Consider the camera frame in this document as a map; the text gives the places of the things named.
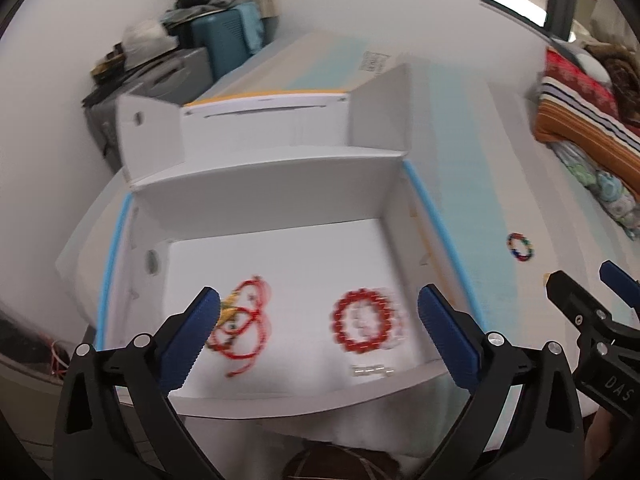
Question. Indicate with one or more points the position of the white plastic bag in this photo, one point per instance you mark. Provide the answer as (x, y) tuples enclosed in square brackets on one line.
[(147, 37)]

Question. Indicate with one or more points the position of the striped bed sheet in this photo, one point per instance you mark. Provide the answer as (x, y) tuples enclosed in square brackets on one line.
[(480, 160)]

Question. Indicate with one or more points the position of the brown blanket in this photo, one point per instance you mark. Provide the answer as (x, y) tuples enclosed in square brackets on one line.
[(625, 75)]

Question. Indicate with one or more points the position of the grey suitcase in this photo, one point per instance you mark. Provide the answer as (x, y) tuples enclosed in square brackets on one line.
[(165, 80)]

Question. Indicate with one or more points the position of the pile of dark clothes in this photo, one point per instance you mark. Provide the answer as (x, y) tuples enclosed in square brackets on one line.
[(200, 2)]

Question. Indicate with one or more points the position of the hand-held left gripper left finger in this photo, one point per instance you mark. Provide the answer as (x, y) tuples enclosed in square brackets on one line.
[(192, 337)]

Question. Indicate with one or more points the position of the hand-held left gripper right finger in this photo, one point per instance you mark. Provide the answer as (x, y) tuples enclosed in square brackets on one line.
[(447, 340)]

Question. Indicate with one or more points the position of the teal suitcase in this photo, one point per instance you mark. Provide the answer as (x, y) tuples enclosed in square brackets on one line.
[(225, 35)]

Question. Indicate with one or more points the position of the floral quilt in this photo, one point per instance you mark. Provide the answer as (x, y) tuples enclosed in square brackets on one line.
[(600, 180)]

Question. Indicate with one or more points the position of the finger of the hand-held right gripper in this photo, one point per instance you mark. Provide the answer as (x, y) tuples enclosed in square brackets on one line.
[(572, 297), (620, 280)]

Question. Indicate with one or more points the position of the grey pillow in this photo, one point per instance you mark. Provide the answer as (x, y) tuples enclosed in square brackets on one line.
[(585, 60)]

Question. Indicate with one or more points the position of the striped pillow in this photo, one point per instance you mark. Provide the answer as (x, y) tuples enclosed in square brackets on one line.
[(585, 115)]

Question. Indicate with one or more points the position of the blue and white cardboard box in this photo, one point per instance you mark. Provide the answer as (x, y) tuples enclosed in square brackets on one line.
[(280, 210)]

